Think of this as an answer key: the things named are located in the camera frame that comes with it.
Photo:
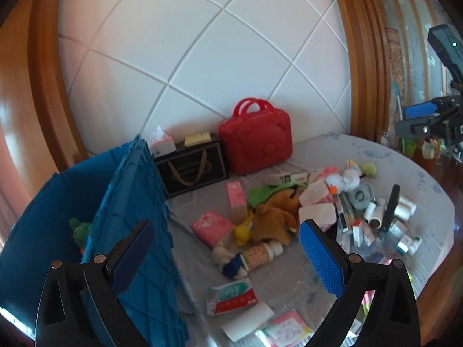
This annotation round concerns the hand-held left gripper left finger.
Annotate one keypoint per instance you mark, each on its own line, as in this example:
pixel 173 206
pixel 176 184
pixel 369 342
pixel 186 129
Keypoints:
pixel 134 256

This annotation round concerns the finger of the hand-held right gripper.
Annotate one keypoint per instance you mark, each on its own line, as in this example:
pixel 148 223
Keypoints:
pixel 419 109
pixel 416 128

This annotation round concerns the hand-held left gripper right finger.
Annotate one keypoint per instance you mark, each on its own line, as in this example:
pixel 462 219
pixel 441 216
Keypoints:
pixel 320 256

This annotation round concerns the white bottle orange label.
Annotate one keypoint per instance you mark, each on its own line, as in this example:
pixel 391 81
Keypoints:
pixel 258 256

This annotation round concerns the blue plastic storage crate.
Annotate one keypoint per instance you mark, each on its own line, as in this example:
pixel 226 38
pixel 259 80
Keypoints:
pixel 137 195

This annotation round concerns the yellow-green plush ball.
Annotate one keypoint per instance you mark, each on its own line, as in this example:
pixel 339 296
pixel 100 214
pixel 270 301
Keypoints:
pixel 369 168

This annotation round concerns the pink patterned white packet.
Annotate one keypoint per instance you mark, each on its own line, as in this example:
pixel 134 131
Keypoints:
pixel 285 332

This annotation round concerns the green cup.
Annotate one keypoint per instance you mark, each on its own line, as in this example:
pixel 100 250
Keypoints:
pixel 410 148

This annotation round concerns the white tissue pack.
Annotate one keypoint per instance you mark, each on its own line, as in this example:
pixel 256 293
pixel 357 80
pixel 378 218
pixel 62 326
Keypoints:
pixel 314 192
pixel 318 214

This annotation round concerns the pile of medicine boxes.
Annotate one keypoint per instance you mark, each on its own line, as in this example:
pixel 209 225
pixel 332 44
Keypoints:
pixel 356 231

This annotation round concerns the patterned hanging cloth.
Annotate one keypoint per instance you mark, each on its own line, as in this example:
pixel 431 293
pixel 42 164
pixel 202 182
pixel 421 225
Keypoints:
pixel 394 65

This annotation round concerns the dark green plush toy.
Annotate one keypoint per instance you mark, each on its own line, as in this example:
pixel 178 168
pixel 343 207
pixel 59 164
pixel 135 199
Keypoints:
pixel 81 231

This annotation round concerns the brown plush toy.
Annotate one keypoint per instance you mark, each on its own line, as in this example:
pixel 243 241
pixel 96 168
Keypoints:
pixel 271 222

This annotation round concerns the clear plastic bag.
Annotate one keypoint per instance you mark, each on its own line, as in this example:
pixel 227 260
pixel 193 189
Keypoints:
pixel 379 251

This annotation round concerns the white cylinder bottle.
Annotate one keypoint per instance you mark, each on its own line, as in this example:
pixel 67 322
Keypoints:
pixel 374 218

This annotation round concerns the white roll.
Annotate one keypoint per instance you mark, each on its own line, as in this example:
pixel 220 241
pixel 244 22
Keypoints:
pixel 407 208

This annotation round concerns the white goose plush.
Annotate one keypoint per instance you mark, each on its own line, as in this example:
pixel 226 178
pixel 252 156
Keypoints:
pixel 347 180

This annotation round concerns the black stick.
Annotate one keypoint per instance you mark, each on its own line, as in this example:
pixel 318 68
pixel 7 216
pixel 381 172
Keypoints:
pixel 391 206

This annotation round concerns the yellow plush toy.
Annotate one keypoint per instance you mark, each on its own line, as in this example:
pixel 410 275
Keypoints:
pixel 241 231

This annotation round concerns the pink tissue packet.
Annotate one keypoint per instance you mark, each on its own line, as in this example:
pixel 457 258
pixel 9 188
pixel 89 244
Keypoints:
pixel 211 226

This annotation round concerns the white teal bottle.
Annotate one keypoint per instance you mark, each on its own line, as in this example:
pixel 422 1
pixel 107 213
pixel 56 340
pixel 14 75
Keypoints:
pixel 403 245
pixel 416 244

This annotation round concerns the pale pink packet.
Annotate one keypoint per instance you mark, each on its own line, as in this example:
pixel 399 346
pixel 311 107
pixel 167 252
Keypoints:
pixel 327 172

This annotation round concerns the white green carton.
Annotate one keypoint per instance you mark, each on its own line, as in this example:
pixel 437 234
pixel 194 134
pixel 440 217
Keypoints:
pixel 287 179

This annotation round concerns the red green tissue packet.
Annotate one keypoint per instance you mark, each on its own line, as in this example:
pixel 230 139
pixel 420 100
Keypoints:
pixel 231 292

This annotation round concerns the white flat box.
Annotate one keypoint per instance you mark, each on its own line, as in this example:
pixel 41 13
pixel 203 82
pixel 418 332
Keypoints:
pixel 246 323

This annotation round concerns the black gift box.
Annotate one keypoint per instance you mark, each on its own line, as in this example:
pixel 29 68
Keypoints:
pixel 191 173

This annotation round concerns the pink tan tall box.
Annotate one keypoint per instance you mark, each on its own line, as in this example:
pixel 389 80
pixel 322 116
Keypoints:
pixel 235 197

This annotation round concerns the pink white tissue box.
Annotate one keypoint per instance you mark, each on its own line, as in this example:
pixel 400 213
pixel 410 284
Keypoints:
pixel 162 146

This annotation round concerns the red hard-shell carry case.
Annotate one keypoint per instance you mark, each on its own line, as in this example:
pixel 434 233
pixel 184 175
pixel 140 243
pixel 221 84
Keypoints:
pixel 253 141

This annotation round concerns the white padded headboard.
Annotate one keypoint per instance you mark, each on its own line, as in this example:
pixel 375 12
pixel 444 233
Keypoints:
pixel 181 43

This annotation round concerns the wooden headboard frame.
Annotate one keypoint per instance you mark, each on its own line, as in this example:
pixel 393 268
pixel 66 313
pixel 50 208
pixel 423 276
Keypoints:
pixel 47 79

